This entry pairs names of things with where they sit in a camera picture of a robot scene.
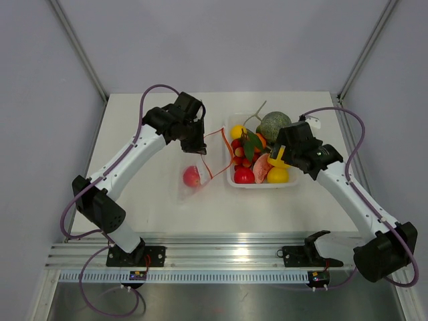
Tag yellow bell pepper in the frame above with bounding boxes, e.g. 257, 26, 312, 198
267, 146, 291, 169

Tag green netted melon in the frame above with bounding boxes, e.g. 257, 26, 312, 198
256, 111, 292, 143

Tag watermelon slice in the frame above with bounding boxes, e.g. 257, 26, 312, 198
253, 153, 273, 184

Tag red lychee bunch with leaves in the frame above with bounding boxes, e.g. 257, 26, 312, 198
231, 129, 264, 169

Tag red apple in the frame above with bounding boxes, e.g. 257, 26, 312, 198
183, 165, 201, 188

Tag clear zip top bag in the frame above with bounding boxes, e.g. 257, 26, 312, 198
177, 125, 233, 203

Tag red tomato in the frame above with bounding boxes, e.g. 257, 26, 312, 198
233, 167, 255, 184

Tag yellow lemon front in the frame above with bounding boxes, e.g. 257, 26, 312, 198
266, 167, 290, 184

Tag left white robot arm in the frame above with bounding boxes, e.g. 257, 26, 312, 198
72, 92, 207, 268

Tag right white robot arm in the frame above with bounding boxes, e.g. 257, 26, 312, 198
272, 121, 419, 287

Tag white plastic food tray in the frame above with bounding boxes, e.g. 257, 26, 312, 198
224, 112, 302, 189

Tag orange tangerine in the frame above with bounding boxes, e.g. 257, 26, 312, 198
256, 133, 267, 150

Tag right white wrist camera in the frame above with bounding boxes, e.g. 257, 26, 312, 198
299, 115, 322, 131

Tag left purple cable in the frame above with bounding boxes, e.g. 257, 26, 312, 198
59, 84, 178, 317

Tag purple cable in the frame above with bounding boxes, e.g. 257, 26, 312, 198
59, 84, 178, 317
299, 106, 421, 290

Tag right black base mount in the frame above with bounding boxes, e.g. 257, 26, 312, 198
276, 230, 344, 270

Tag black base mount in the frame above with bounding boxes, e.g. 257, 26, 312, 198
276, 230, 344, 270
106, 239, 167, 268

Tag aluminium mounting rail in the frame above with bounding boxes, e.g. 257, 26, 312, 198
45, 232, 365, 270

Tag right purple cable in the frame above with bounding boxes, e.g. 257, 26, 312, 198
299, 106, 421, 290

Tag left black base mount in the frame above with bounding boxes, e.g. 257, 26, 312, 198
106, 239, 167, 268

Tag right aluminium frame post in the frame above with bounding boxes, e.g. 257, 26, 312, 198
337, 0, 401, 104

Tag aluminium frame post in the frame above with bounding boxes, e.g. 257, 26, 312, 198
337, 0, 401, 104
47, 0, 109, 104

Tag left aluminium frame post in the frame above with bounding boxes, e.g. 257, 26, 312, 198
47, 0, 109, 104

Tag white slotted cable duct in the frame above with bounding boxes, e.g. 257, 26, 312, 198
58, 270, 312, 284

